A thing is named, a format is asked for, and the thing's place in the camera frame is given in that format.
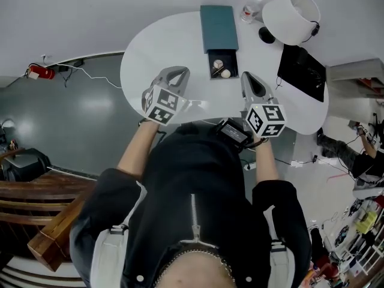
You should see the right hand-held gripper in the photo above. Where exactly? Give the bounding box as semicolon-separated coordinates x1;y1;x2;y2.
241;71;289;139

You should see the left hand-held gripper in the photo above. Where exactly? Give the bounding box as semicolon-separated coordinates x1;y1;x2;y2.
140;66;191;127

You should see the teal drawer box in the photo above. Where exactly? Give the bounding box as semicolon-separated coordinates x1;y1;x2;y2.
199;4;240;80

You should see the person's right forearm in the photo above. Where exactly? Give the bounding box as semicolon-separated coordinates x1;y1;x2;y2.
253;137;281;183

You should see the person's left forearm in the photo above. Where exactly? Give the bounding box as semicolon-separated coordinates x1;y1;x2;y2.
116;120;160;178

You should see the black chest-mounted screen device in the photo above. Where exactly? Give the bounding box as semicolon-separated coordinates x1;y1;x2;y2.
216;118;253;153

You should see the person's black and white jacket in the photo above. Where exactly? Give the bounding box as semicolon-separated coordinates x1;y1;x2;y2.
69;123;313;288

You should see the black power adapter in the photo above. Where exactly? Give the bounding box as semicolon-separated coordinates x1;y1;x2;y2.
56;59;85;73

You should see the white shade table lamp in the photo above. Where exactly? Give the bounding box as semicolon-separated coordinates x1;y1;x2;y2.
258;0;322;46

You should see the clear plastic water bottle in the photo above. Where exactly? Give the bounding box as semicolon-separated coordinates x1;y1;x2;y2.
240;0;263;25

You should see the red fire extinguisher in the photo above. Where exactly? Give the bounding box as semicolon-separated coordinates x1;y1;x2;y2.
28;64;56;81

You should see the black backpack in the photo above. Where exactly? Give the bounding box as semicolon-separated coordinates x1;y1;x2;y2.
0;147;52;182

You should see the white cluttered storage rack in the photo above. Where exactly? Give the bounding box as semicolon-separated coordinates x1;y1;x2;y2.
328;196;384;283

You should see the brown wooden bench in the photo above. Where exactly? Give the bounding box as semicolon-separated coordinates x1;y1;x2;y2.
0;172;100;273

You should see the dark wrist strap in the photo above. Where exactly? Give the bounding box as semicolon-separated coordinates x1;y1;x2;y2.
251;136;270;149

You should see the white floor cable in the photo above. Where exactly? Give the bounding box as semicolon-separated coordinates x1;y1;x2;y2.
41;53;124;89

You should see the grey wall shelf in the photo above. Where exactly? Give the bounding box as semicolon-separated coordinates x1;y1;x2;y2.
325;58;384;99

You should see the black lamp cable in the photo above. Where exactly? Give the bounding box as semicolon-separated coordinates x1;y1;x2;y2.
301;20;321;44

